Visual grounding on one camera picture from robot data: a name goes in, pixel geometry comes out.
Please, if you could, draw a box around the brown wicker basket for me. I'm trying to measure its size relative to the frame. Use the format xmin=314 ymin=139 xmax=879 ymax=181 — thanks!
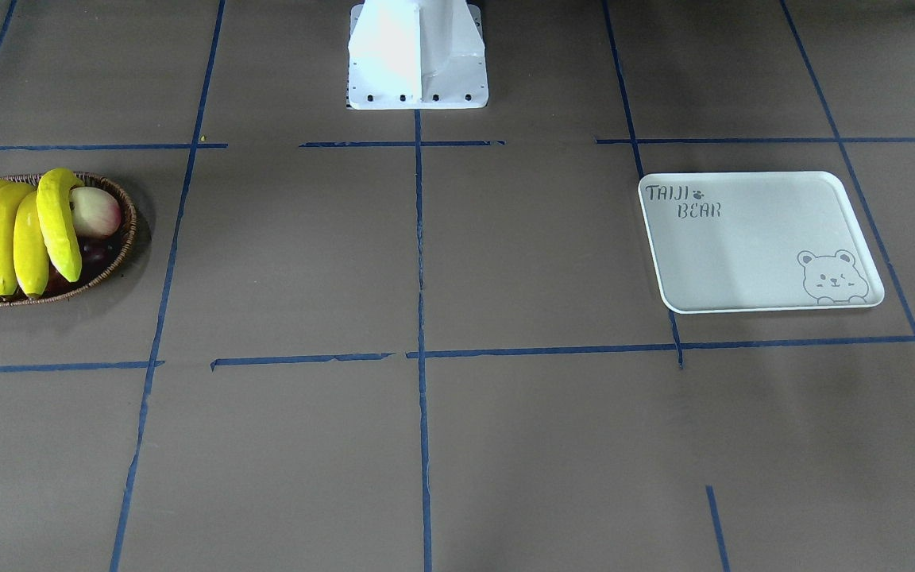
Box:
xmin=0 ymin=172 xmax=138 ymax=307

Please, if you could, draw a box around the white bear tray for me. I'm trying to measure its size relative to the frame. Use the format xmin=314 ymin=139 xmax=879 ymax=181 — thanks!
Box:
xmin=638 ymin=171 xmax=885 ymax=315

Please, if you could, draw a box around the dark red apple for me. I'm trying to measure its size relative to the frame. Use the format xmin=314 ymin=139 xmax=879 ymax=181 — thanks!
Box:
xmin=44 ymin=238 xmax=115 ymax=296

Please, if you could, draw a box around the pink green apple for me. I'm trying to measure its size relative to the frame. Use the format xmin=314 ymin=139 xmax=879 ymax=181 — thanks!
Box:
xmin=70 ymin=186 xmax=122 ymax=239

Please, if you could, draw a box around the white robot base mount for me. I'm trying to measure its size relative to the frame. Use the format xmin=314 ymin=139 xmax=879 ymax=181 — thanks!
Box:
xmin=346 ymin=1 xmax=490 ymax=110

